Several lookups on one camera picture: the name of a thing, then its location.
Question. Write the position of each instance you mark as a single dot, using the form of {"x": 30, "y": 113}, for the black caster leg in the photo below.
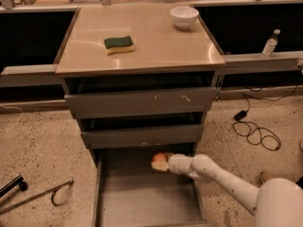
{"x": 17, "y": 181}

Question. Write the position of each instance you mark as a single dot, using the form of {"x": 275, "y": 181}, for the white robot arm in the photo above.
{"x": 277, "y": 203}

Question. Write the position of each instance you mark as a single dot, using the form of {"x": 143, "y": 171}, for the green yellow sponge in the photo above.
{"x": 119, "y": 45}

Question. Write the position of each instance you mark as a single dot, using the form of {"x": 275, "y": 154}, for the grey top drawer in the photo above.
{"x": 118, "y": 104}

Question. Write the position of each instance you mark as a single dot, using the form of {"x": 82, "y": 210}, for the orange fruit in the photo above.
{"x": 160, "y": 157}

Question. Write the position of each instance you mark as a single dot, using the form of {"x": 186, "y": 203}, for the tan shoe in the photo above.
{"x": 265, "y": 176}

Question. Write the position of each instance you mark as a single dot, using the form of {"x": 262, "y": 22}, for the grey middle drawer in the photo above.
{"x": 143, "y": 137}

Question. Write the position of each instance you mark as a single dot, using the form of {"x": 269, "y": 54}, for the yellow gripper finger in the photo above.
{"x": 160, "y": 166}

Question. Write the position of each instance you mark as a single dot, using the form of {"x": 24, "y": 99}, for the grey bottom drawer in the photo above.
{"x": 130, "y": 194}

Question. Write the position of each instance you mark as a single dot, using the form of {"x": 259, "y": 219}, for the white bowl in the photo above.
{"x": 183, "y": 17}

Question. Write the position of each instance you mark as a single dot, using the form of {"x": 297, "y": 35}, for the grey drawer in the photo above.
{"x": 130, "y": 194}
{"x": 118, "y": 104}
{"x": 143, "y": 137}

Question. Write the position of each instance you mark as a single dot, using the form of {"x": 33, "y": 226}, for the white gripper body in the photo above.
{"x": 175, "y": 164}

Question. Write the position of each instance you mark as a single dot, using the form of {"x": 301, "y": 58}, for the grey drawer cabinet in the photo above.
{"x": 164, "y": 57}

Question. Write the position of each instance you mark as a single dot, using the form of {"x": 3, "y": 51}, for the clear water bottle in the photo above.
{"x": 271, "y": 44}

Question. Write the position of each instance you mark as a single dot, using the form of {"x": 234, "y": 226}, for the metal rod with hook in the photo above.
{"x": 52, "y": 191}

